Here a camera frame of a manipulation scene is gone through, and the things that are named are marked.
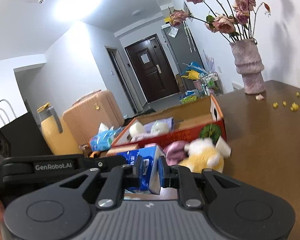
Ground black duffel bag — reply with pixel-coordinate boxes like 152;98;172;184
137;109;155;117

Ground metal trolley cart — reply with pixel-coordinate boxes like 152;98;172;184
199;72;224;97

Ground blue soft tissue pack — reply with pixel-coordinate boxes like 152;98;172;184
89;122;123;152

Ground yellow watering can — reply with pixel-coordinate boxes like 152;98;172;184
181;70;200;80

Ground pale purple plastic rack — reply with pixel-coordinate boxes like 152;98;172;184
203;50;217;73

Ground lavender cloth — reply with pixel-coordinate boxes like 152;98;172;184
131;133;151;141

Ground purple drawstring pouch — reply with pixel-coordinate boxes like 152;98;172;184
144;117;175;132

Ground cardboard box on floor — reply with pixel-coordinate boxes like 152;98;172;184
175;74;184;90

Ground grey refrigerator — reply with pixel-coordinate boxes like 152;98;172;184
161;21;205;67

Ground blue white tissue packet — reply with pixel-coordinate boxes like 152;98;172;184
116;146;166;195

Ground pink ribbed vase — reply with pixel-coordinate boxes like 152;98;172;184
229;38;266;95

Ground side room door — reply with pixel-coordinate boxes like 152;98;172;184
105;45;139;114

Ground yellow white plush toy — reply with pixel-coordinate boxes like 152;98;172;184
178;138;225;174

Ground yellow thermos jug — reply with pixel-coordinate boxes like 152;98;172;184
36;102;82;155

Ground blue hangers bundle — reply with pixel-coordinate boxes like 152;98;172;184
182;61;207;73

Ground black paper bag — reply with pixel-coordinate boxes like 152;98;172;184
0;99;53;158

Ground white sponge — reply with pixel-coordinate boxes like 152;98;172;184
216;138;232;158
129;122;145;136

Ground pink ribbed suitcase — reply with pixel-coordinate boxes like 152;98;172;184
62;89;124;147

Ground dark brown entrance door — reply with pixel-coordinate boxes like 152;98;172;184
124;35;180;103

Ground red cardboard box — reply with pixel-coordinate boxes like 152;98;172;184
106;95;227;155

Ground dried pink roses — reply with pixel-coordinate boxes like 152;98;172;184
169;0;272;43

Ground round ceiling lamp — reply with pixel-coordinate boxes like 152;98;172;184
54;0;103;22

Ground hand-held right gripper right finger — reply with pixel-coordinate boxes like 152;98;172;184
158;156;243;209

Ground scattered yellow buds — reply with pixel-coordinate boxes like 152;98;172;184
272;92;300;112

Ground green yellow bag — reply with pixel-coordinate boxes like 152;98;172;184
180;91;199;104

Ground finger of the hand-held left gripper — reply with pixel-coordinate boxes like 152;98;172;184
82;155;127;173

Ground pink plush toy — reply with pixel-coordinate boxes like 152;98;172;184
163;141;189;166

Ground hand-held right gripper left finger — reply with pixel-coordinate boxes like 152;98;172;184
55;156;143;209

